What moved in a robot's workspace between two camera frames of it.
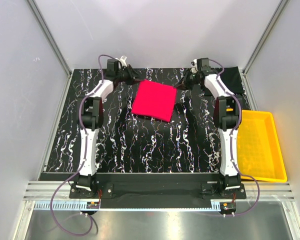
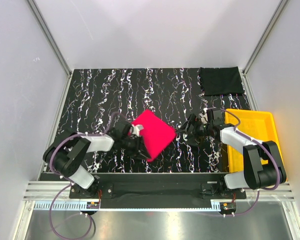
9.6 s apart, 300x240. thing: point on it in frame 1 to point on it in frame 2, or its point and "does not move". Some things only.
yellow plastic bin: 259,157 does not move
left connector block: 92,205 does not move
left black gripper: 130,74 to 136,146
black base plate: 150,190 does not move
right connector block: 228,206 does not move
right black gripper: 188,79 to 193,128
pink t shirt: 155,100 to 157,134
